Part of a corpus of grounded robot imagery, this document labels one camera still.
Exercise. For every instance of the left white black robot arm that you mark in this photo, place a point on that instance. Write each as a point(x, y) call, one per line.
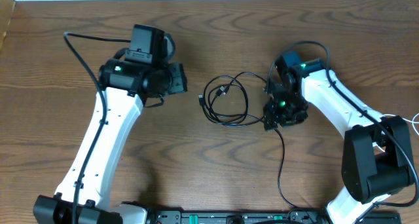
point(141, 71)

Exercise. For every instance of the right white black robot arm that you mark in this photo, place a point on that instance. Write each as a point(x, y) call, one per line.
point(377, 159)

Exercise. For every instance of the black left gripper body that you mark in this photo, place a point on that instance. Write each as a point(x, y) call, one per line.
point(179, 77)

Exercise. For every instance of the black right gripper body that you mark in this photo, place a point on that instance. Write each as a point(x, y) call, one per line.
point(289, 110)

